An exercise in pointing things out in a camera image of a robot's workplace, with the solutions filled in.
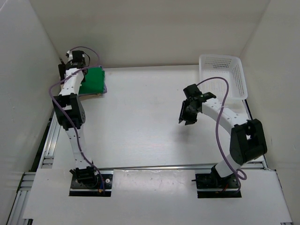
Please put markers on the front aluminium table rail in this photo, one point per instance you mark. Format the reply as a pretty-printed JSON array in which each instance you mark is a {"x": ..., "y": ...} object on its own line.
[{"x": 251, "y": 165}]

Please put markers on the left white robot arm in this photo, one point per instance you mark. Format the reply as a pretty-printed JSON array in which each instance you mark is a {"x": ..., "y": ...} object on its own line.
[{"x": 71, "y": 115}]

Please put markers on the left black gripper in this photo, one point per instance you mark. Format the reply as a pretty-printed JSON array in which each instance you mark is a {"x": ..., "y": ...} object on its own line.
[{"x": 62, "y": 71}]

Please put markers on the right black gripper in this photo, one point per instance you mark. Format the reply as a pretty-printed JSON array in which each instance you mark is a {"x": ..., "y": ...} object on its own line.
[{"x": 187, "y": 115}]

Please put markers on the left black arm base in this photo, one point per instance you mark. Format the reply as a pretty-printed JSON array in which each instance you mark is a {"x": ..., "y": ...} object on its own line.
[{"x": 94, "y": 188}]

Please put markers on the aluminium frame rail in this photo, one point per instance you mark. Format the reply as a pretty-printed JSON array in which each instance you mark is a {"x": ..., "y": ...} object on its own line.
[{"x": 43, "y": 160}]

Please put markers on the green t shirt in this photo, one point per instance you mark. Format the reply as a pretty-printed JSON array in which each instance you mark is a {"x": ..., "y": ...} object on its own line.
[{"x": 93, "y": 82}]

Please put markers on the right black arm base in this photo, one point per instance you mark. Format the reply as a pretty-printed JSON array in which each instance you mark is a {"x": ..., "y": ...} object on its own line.
[{"x": 208, "y": 188}]

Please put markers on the white plastic basket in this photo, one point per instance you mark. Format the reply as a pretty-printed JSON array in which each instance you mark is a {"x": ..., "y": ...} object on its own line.
[{"x": 225, "y": 73}]

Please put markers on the purple t shirt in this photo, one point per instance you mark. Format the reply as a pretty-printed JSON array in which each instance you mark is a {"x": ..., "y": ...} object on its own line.
[{"x": 104, "y": 84}]

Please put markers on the beige t shirt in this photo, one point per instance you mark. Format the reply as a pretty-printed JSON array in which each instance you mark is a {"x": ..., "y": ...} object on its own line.
[{"x": 91, "y": 95}]

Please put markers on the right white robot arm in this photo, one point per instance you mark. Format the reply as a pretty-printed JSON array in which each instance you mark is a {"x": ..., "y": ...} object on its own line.
[{"x": 247, "y": 139}]

